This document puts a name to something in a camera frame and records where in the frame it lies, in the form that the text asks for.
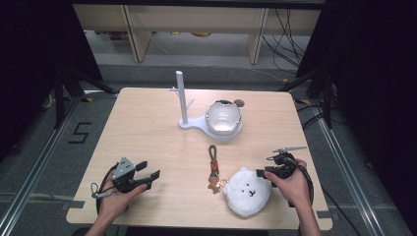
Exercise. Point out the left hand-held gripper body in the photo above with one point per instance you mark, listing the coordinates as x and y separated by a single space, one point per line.
124 172

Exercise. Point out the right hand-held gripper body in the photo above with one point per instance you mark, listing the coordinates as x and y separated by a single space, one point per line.
283 165

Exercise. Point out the white plush bear pouch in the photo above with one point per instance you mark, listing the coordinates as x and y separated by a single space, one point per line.
246 193

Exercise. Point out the white stand with post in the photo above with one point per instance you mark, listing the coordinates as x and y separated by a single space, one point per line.
181 98

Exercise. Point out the person's right hand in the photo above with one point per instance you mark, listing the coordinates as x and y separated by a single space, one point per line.
291 188

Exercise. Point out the person's left hand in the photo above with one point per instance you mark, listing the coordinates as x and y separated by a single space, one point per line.
116 201

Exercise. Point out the white bowl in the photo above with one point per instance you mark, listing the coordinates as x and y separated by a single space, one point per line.
224 116

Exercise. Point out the small dark round disc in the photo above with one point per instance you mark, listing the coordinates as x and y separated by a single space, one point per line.
239 103

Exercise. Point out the black metal stand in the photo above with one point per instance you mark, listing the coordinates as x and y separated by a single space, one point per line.
327 98
60 98

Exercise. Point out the black curtain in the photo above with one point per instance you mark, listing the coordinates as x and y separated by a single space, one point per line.
32 65
377 82

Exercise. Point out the aluminium floor rail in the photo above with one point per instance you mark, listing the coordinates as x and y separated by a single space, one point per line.
347 170
39 160

